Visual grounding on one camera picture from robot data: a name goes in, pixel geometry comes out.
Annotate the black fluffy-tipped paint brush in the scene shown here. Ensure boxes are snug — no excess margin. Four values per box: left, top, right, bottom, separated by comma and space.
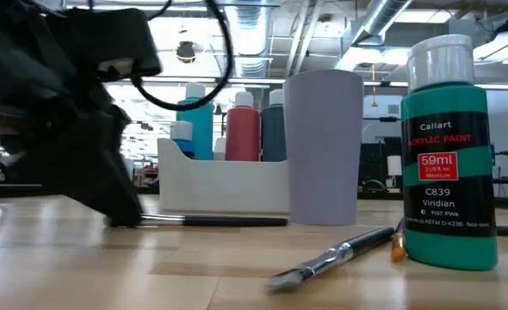
139, 214, 289, 228

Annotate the black ceiling dome camera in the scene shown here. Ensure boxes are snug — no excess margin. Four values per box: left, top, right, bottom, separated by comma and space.
176, 40, 197, 65

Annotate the small viridian green paint bottle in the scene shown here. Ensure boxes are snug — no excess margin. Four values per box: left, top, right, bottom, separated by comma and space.
400, 34, 499, 272

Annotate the small blue paint bottle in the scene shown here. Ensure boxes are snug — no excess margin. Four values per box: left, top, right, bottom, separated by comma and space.
170, 120, 195, 159

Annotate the wide ribbed silver duct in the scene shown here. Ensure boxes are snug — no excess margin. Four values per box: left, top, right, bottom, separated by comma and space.
226, 0, 277, 109

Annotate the large turquoise paint bottle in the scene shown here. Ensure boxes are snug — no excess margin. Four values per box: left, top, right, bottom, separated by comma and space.
176, 82, 214, 161

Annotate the black flat-tipped paint brush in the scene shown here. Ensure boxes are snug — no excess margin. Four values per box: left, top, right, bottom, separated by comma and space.
266, 226, 396, 293

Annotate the black metal table frame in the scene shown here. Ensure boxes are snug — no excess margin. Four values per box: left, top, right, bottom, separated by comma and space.
0, 183, 508, 212

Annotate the black brush with orange end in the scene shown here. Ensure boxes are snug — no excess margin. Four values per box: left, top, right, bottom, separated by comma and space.
390, 217, 407, 264

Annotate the white lampshade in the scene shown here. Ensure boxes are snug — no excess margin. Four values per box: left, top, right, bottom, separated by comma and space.
386, 154, 404, 177

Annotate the white plastic caddy bin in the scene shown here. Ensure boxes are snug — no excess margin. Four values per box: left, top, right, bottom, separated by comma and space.
157, 137, 290, 214

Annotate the long ceiling light strip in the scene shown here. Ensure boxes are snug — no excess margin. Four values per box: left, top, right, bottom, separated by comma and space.
107, 75, 288, 85

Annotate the lavender plastic cup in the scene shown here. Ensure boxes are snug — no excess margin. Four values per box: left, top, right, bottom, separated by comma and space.
282, 69, 365, 226

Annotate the slanted silver duct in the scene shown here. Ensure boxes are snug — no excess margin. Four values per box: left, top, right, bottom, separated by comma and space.
351, 0, 414, 47

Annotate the dark grey paint bottle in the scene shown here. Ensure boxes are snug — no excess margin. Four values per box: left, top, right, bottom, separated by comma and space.
260, 89, 288, 163

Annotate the large red paint bottle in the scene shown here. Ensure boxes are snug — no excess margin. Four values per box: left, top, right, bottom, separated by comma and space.
225, 90, 262, 163

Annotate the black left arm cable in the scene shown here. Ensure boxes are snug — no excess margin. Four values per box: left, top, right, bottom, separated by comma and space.
131, 0, 234, 112

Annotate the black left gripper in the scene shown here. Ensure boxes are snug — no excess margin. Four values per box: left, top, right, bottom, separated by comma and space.
0, 0, 163, 150

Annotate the yellow hanging cord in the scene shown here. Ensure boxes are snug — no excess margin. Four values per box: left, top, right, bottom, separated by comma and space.
369, 63, 379, 109

